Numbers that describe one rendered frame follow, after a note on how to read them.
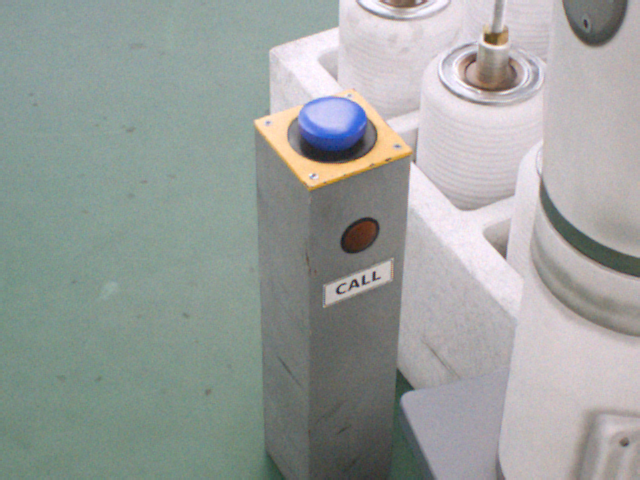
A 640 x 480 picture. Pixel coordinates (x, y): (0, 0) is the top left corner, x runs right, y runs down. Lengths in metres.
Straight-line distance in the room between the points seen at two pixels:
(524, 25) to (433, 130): 0.16
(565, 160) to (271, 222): 0.37
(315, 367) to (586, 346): 0.37
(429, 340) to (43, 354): 0.32
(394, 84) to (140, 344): 0.30
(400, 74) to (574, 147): 0.55
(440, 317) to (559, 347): 0.44
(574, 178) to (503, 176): 0.48
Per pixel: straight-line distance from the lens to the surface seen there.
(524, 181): 0.89
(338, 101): 0.80
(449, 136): 0.95
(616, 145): 0.46
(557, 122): 0.50
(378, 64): 1.03
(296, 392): 0.92
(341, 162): 0.78
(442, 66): 0.97
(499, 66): 0.95
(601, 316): 0.52
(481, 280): 0.91
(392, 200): 0.81
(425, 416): 0.67
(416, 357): 1.05
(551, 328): 0.54
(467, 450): 0.66
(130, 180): 1.27
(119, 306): 1.15
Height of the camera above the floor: 0.82
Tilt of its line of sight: 43 degrees down
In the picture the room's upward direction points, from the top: 1 degrees clockwise
